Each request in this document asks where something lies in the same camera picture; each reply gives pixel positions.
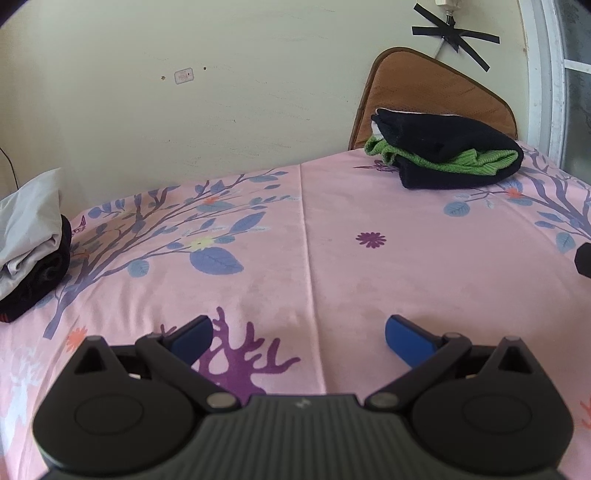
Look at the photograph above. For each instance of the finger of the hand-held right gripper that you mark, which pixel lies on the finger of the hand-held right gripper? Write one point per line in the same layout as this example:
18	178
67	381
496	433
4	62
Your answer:
584	261

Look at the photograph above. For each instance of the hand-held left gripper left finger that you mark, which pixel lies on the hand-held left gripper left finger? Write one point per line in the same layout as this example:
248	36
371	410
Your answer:
194	341

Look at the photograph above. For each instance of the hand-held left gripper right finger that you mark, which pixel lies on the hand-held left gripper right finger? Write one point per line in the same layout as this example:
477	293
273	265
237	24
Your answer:
406	341

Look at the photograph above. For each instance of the navy and green sweater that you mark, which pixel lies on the navy and green sweater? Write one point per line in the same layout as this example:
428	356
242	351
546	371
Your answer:
438	138

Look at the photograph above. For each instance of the pink floral bedsheet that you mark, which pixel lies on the pink floral bedsheet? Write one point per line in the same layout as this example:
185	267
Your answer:
369	277

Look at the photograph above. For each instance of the black folded cloth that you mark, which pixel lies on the black folded cloth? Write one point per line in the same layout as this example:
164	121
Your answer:
46	277

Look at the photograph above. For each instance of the white folded cloth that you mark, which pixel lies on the white folded cloth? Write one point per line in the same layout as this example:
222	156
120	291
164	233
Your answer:
27	221

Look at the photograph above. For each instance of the brown woven mat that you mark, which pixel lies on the brown woven mat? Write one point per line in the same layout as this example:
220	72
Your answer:
425	78

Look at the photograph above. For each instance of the black tape strip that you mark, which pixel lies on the black tape strip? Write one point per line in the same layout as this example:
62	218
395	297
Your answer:
429	31
461	39

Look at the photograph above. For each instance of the white window frame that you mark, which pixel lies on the white window frame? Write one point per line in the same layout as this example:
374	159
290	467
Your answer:
549	78

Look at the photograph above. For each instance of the small wall sticker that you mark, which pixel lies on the small wall sticker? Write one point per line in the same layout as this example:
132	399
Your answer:
183	76

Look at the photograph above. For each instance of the white wall socket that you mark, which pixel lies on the white wall socket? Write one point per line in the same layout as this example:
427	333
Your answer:
447	2

